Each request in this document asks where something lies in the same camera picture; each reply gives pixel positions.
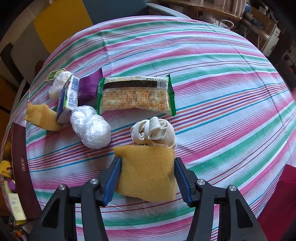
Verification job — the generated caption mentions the small green tea box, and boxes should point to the small green tea box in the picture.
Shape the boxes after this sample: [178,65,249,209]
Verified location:
[45,68,66,86]

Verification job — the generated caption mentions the wooden side table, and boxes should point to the wooden side table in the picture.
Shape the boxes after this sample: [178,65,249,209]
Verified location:
[159,1,246,20]

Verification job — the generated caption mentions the cracker packet green edges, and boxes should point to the cracker packet green edges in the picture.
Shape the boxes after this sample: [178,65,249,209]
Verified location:
[97,74,176,116]

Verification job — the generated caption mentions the clear plastic ball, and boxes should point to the clear plastic ball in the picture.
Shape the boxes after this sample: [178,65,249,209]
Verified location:
[70,105,111,150]

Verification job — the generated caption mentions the white strap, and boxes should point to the white strap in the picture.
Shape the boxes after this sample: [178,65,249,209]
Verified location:
[130,116,178,149]

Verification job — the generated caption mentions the yellow sponge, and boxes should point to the yellow sponge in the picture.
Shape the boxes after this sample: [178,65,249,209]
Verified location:
[25,102,61,132]
[113,145,177,203]

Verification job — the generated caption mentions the gold tray box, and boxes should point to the gold tray box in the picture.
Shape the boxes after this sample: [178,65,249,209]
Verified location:
[10,123,42,221]

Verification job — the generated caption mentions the pink blanket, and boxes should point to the pink blanket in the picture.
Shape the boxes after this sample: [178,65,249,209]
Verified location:
[258,165,295,240]

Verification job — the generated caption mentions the purple snack packet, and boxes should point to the purple snack packet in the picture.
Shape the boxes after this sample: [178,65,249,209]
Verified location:
[78,68,103,106]

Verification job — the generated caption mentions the grey yellow blue headboard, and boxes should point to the grey yellow blue headboard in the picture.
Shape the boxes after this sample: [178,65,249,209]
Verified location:
[11,1,149,83]

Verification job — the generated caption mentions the striped bed sheet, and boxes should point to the striped bed sheet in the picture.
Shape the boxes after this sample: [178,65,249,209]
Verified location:
[10,16,295,215]

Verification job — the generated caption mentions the white cardboard box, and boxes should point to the white cardboard box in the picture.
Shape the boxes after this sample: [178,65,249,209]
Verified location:
[6,188,27,221]

